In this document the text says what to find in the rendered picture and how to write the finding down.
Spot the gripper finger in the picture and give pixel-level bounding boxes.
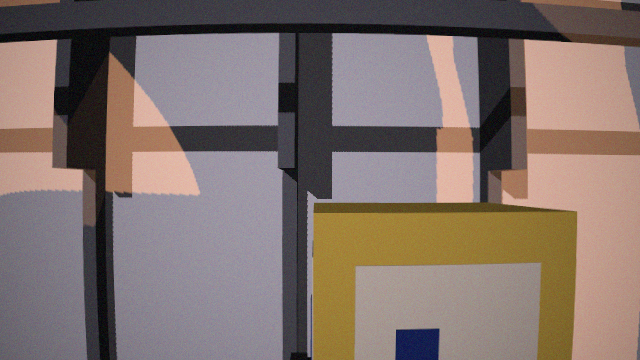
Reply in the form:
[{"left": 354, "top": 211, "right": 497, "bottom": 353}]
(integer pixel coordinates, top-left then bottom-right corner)
[{"left": 290, "top": 353, "right": 311, "bottom": 360}]

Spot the yellow butter carton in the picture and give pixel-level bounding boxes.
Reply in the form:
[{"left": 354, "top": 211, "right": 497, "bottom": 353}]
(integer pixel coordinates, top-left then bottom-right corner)
[{"left": 311, "top": 202, "right": 577, "bottom": 360}]

